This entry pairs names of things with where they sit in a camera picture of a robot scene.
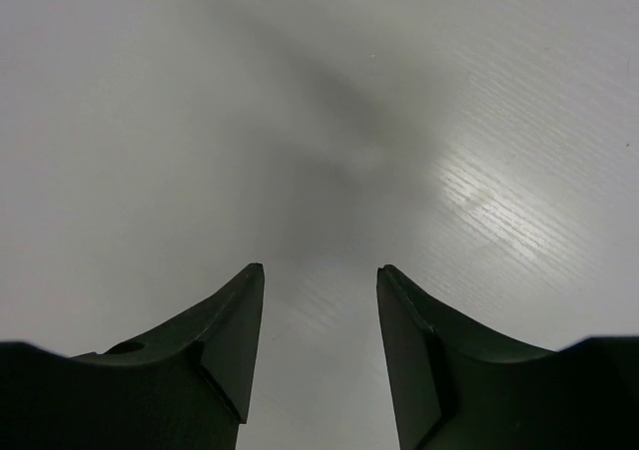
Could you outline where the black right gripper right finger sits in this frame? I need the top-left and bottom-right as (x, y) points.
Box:
(376, 265), (638, 449)

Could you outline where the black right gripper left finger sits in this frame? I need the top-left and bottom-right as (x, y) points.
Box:
(1, 263), (265, 449)

